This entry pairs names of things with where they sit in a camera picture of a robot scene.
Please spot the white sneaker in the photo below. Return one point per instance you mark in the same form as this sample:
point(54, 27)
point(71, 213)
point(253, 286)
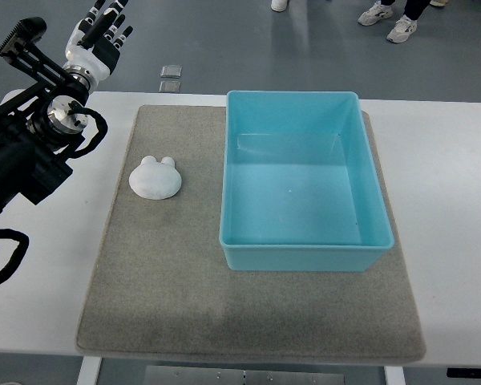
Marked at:
point(376, 13)
point(402, 30)

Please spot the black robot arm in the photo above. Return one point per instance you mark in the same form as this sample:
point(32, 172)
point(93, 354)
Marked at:
point(45, 125)

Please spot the blue plastic box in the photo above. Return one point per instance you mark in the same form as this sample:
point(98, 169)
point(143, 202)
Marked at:
point(301, 190)

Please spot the white table leg left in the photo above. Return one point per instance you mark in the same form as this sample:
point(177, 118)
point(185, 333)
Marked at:
point(89, 371)

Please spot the upper floor outlet plate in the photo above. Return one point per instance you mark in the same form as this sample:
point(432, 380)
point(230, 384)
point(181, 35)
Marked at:
point(171, 71)

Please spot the white sneaker right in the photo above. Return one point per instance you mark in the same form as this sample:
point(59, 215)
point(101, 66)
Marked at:
point(402, 30)

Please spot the white bunny toy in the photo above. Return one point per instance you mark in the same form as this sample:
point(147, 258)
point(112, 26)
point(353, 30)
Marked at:
point(155, 180)

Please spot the white table leg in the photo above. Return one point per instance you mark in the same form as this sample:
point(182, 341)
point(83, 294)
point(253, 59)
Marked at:
point(89, 371)
point(394, 375)

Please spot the lower floor outlet plate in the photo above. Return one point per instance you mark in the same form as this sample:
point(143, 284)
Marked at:
point(169, 86)

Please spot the white sneaker left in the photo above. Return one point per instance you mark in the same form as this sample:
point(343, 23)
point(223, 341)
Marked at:
point(376, 13)

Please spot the black label under table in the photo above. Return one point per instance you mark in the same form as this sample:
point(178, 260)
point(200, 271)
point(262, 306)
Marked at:
point(464, 373)

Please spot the white shoe at top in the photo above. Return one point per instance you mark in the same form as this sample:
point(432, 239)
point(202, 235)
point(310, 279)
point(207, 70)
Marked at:
point(279, 5)

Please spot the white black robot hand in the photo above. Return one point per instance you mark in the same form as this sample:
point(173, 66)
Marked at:
point(97, 39)

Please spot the floor outlet plate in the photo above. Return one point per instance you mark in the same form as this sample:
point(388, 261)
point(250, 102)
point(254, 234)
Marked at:
point(171, 71)
point(169, 86)

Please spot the white table leg right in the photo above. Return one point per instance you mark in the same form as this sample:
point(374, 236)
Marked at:
point(394, 375)

